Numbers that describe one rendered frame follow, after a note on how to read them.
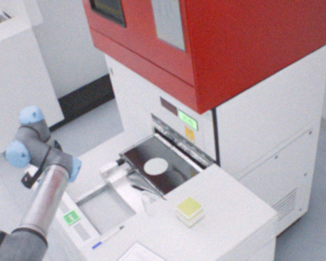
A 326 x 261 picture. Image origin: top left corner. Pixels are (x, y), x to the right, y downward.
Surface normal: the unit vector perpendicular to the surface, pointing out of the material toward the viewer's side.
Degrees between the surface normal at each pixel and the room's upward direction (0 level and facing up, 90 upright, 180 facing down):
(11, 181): 0
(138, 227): 0
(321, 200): 0
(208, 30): 90
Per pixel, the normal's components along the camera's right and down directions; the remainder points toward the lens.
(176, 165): -0.14, -0.72
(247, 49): 0.58, 0.50
